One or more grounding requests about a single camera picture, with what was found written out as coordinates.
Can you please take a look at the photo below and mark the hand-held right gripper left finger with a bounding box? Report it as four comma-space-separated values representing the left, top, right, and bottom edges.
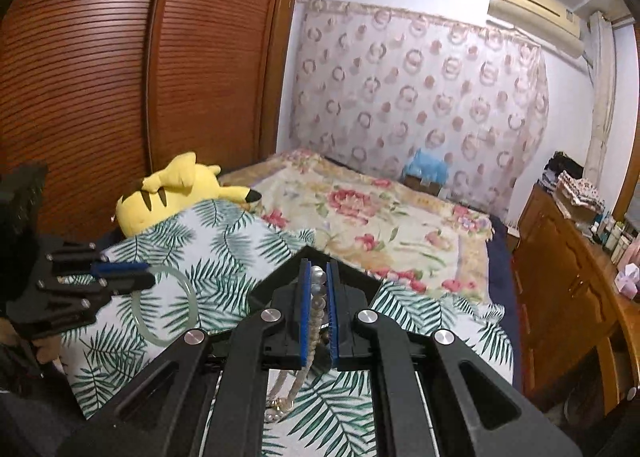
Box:
57, 257, 313, 457

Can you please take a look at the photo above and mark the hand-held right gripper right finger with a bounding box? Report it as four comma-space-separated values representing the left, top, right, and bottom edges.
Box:
325, 259, 583, 457

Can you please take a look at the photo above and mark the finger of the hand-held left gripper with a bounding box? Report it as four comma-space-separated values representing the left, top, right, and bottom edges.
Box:
45, 241, 152, 278
35, 271, 157, 312

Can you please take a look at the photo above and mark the white pearl necklace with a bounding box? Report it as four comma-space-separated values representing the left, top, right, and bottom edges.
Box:
265, 264, 328, 425

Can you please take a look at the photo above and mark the pale green jade bangle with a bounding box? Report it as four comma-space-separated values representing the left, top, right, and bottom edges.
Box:
131, 264, 199, 345

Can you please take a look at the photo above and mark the person's left hand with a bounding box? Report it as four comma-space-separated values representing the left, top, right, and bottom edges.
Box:
35, 337, 65, 375

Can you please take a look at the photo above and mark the yellow plush toy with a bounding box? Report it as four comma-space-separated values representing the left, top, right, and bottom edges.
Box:
116, 152, 263, 238

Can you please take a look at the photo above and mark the palm leaf print cloth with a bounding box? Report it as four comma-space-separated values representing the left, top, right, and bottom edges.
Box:
57, 197, 516, 457

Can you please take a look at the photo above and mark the floral blanket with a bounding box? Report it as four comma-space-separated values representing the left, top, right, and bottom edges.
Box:
218, 148, 501, 310

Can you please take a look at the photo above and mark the brown cardboard box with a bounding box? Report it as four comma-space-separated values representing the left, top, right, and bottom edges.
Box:
404, 174, 442, 196

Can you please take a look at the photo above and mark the wooden louvered wardrobe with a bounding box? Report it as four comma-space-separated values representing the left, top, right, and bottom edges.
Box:
0, 0, 299, 244

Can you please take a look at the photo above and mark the navy blue bed sheet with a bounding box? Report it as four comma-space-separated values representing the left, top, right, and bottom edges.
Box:
486, 214, 524, 380

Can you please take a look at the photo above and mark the blue plush toy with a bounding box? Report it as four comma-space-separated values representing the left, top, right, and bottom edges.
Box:
404, 147, 449, 185

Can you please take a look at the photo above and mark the circle pattern curtain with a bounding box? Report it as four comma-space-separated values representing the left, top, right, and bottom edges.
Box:
290, 0, 551, 233

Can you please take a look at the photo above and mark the wooden sideboard cabinet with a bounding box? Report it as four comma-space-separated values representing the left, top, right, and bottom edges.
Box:
512, 182, 640, 408

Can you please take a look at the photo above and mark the dark folded clothes stack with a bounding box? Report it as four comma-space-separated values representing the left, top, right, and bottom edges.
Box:
542, 151, 586, 188

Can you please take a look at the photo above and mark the floral folded fabric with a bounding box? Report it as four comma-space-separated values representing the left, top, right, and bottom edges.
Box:
555, 170, 608, 219

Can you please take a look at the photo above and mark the row of cosmetic bottles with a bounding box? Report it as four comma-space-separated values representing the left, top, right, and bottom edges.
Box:
590, 212, 640, 264

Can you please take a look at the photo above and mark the pink tissue box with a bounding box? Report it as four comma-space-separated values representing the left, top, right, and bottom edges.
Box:
614, 262, 640, 299

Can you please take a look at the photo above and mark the beige lace curtain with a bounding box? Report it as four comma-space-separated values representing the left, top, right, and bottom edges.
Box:
585, 10, 619, 183

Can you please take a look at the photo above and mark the beige air conditioner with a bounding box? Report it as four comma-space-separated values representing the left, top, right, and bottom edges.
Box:
487, 0, 587, 59

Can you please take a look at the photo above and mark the wooden window frame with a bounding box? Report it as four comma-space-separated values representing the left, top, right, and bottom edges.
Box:
611, 17, 640, 224

